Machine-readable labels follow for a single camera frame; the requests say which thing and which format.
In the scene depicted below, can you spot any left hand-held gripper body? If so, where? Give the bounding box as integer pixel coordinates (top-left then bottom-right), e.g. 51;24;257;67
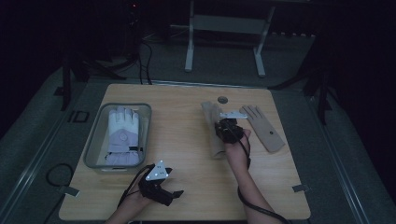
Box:
138;160;176;207

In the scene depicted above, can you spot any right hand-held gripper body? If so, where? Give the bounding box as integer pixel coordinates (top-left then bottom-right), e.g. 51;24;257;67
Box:
219;110;248;145

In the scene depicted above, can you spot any purple and white glove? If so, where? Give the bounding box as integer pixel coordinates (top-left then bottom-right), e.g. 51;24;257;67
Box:
105;105;144;166

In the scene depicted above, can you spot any grey plastic bin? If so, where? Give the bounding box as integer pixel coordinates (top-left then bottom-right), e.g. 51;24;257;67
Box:
82;103;153;175

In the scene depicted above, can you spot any person's right hand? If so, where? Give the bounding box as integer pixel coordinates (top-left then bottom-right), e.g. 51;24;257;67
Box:
223;128;252;171

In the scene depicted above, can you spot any person's left hand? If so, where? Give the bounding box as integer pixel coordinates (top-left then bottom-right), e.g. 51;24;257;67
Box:
119;176;152;217

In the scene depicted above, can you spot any tan glove with dark button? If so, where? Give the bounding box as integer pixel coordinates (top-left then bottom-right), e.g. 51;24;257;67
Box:
238;105;286;154

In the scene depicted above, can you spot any black stand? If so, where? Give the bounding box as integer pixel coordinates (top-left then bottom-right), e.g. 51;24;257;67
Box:
268;34;335;126
55;52;127;112

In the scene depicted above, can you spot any white metal stand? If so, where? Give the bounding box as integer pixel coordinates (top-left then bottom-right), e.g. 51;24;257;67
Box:
184;0;276;78

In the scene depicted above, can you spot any left hand-held gripper cable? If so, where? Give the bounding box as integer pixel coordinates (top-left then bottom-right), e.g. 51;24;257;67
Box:
117;163;154;209

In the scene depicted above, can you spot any hand-held gripper cable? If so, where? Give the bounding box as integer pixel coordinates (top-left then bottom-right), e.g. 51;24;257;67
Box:
236;136;292;224
117;163;154;209

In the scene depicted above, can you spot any right hand-held gripper cable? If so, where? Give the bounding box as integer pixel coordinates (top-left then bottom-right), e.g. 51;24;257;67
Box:
236;136;292;224

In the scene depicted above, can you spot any black floor cable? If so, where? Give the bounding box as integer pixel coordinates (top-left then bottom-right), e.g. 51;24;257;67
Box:
135;38;154;86

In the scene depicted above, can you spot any black looped cable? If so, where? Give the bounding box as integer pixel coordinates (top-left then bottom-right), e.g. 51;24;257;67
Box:
46;162;75;189

